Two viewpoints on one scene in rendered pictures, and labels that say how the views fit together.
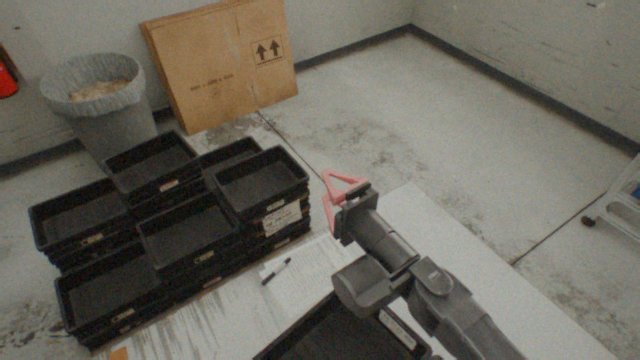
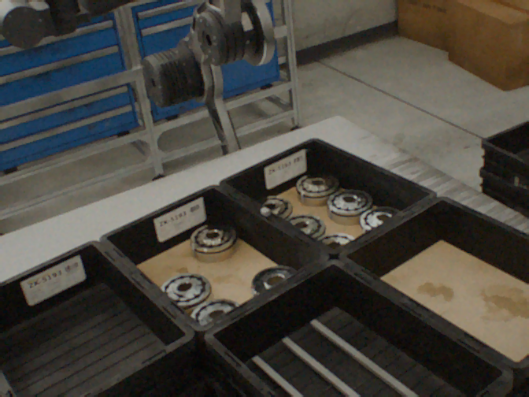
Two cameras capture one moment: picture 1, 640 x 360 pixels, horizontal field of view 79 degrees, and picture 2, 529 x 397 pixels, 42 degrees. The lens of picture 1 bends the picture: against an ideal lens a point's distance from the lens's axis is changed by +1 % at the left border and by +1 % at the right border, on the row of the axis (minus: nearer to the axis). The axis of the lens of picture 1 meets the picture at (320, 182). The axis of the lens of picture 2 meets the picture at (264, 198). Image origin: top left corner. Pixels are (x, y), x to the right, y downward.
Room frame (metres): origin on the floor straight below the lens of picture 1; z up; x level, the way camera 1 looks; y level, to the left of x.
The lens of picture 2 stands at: (-0.17, 0.84, 1.71)
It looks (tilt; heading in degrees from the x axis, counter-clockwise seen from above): 32 degrees down; 278
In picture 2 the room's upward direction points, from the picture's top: 7 degrees counter-clockwise
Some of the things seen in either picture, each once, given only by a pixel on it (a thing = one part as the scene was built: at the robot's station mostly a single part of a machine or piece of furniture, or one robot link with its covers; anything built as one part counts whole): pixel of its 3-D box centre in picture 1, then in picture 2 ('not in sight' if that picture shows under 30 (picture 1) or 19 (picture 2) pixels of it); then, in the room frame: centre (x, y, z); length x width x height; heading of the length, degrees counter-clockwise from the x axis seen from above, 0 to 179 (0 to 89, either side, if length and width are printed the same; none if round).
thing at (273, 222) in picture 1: (282, 217); not in sight; (1.19, 0.19, 0.41); 0.31 x 0.02 x 0.16; 124
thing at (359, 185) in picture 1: (341, 193); not in sight; (0.42, -0.03, 1.47); 0.09 x 0.07 x 0.07; 35
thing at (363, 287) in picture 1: (389, 289); (37, 16); (0.26, -0.10, 1.45); 0.12 x 0.11 x 0.09; 35
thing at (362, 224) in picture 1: (368, 229); not in sight; (0.36, -0.07, 1.46); 0.07 x 0.07 x 0.10; 35
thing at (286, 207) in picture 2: not in sight; (269, 209); (0.02, -0.48, 0.86); 0.10 x 0.10 x 0.01
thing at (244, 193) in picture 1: (265, 204); not in sight; (1.31, 0.29, 0.37); 0.40 x 0.30 x 0.45; 124
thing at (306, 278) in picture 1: (310, 268); not in sight; (0.73, 0.04, 0.70); 0.33 x 0.23 x 0.01; 124
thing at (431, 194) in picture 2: not in sight; (323, 192); (-0.11, -0.45, 0.92); 0.40 x 0.30 x 0.02; 132
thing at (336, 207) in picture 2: not in sight; (349, 202); (-0.16, -0.50, 0.86); 0.10 x 0.10 x 0.01
